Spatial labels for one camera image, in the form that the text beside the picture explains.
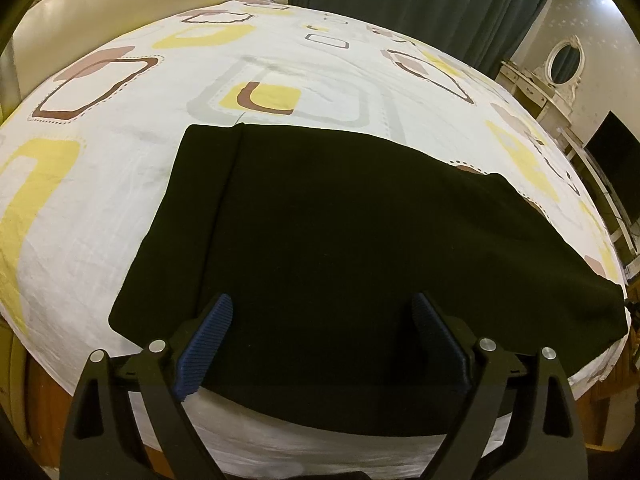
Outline white dressing table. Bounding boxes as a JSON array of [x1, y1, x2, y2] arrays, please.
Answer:
[[497, 57, 574, 132]]

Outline printed white bed sheet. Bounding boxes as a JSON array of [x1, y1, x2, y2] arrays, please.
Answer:
[[0, 0, 632, 467]]

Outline yellowish nightstand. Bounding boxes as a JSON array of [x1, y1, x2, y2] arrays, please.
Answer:
[[0, 316, 32, 463]]

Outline black television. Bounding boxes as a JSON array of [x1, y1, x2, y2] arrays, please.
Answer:
[[585, 110, 640, 217]]

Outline wooden bed frame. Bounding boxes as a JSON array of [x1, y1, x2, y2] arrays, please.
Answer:
[[25, 347, 623, 467]]

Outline teal curtain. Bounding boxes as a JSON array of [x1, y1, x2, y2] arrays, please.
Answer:
[[290, 0, 559, 77]]

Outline white television stand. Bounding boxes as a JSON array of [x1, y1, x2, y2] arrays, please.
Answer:
[[556, 127, 640, 263]]

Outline black pants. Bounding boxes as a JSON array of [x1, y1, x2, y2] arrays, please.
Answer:
[[108, 122, 631, 438]]

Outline oval white vanity mirror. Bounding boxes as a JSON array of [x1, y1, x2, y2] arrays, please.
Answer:
[[545, 35, 585, 103]]

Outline cream leather headboard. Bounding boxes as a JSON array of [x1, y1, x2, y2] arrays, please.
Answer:
[[5, 0, 301, 111]]

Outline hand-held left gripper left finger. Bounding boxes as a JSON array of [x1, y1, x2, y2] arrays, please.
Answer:
[[60, 293, 234, 480]]

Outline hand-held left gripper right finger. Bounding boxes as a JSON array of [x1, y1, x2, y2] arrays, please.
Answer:
[[410, 292, 587, 480]]

